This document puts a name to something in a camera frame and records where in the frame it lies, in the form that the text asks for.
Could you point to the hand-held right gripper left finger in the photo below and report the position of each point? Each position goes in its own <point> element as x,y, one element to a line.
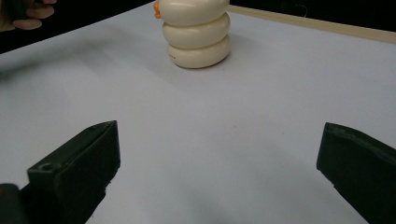
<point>74,174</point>

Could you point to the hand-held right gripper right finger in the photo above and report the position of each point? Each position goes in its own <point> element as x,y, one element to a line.
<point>364,168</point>

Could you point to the cream ringed holder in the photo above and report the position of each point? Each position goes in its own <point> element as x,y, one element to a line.
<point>196,34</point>

